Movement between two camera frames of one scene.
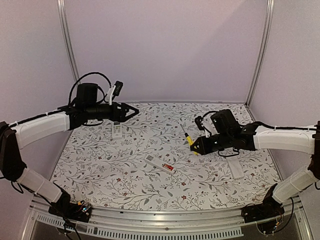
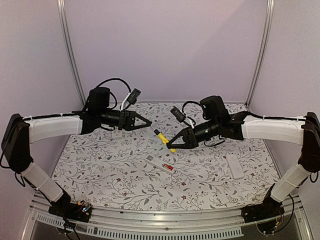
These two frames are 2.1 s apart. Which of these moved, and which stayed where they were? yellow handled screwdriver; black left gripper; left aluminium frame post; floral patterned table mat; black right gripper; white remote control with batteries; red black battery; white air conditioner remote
Moved: black left gripper; yellow handled screwdriver; black right gripper
Stayed: white air conditioner remote; white remote control with batteries; left aluminium frame post; floral patterned table mat; red black battery
